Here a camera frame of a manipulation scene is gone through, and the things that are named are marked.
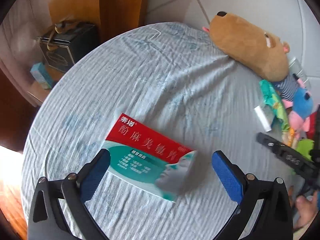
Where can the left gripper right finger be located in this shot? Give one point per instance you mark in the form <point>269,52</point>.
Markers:
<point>275,217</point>

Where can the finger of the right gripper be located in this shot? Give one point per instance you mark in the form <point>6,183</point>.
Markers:
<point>289,156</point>

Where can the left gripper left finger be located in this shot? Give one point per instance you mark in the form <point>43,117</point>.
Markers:
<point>46,219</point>

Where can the person's right hand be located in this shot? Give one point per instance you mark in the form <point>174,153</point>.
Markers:
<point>307,208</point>

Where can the small yellow orange plush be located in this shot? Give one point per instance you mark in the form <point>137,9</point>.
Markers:
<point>290,138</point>

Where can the green frog plush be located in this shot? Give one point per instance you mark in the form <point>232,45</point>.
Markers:
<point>303,147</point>

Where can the red handbag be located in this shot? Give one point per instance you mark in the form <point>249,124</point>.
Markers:
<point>312,130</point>

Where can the white blue medicine box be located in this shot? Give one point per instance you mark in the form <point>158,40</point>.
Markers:
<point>265,115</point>

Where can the green wet wipes pack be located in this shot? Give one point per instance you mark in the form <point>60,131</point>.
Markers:
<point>273,100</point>

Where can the blue pink pig plush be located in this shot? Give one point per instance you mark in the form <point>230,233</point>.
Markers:
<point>295,95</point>

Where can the brown capybara plush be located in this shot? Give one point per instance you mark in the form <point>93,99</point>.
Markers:
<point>259,50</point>

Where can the red green medicine box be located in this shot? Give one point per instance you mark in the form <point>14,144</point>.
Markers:
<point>147,159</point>

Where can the light blue tablecloth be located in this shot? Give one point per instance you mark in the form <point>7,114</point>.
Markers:
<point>171,78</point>

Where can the small teal box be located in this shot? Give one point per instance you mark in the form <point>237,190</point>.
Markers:
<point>41,76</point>

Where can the black gift box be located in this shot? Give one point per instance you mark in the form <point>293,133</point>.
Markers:
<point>66,43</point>

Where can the white wall socket panel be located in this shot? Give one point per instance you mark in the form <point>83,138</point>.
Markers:
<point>295,68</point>

